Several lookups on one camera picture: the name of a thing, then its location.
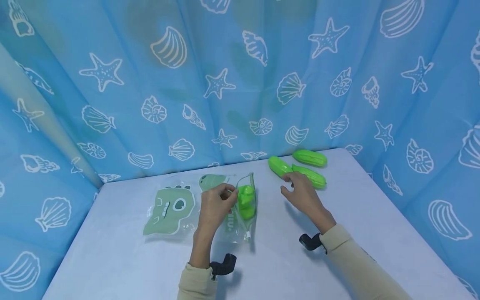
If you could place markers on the person's right hand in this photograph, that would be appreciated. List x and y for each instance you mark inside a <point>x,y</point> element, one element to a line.
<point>308,200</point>

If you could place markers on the person's left hand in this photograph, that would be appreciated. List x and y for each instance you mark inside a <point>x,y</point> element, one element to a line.
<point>213,210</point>

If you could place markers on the person's left fingers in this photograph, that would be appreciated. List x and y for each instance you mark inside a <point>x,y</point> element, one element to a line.
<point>226,195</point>

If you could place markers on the person's right thumb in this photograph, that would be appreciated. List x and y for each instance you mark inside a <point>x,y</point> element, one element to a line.
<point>287,193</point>

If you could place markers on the person's right fingers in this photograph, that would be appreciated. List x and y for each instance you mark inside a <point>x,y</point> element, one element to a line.
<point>304,177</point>

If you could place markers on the person's right index finger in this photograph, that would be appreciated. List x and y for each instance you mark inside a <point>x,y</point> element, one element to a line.
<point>290,178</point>

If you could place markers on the clear dinosaur print zip bag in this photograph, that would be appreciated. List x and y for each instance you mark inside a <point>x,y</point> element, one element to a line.
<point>170,210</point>
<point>243,227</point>

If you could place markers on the person's right forearm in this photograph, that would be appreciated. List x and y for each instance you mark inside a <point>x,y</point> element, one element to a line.
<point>356,266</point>

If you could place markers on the person's left forearm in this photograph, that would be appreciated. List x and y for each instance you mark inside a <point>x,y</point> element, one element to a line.
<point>198,271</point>

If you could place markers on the green toy cucumber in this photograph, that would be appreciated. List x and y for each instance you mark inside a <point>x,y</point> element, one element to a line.
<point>247,202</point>
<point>313,177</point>
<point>309,158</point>
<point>279,166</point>

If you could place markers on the black wrist band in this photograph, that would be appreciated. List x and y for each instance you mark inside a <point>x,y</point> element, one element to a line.
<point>223,264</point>
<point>310,241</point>

